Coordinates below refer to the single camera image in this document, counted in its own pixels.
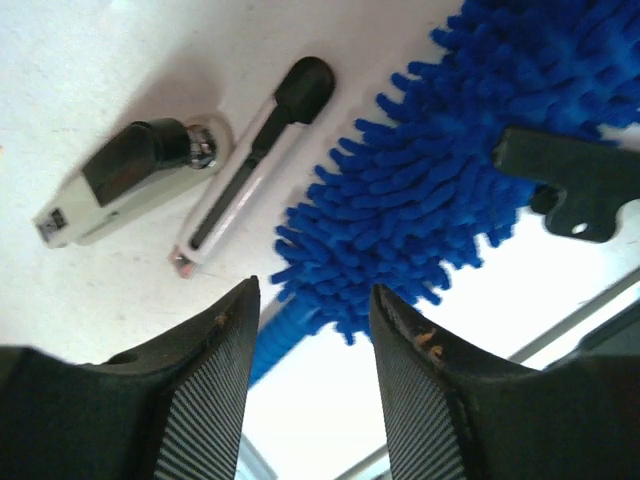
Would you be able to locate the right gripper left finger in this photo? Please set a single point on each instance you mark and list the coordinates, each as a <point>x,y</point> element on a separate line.
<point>170,408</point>

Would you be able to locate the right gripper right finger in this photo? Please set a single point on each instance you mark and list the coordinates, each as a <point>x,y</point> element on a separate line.
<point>455,411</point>

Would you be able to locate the blue microfiber duster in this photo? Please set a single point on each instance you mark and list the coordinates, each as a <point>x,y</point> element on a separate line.
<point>406,201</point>

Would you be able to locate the black binder clip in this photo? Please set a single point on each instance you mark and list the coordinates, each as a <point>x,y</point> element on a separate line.
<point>581,185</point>

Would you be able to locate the beige black stapler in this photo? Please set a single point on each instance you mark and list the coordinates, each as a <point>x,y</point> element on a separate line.
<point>145,165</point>

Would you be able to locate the white box cutter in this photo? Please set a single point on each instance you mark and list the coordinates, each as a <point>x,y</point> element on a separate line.
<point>291,108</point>

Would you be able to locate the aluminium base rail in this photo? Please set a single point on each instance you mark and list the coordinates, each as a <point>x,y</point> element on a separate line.
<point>318,411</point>

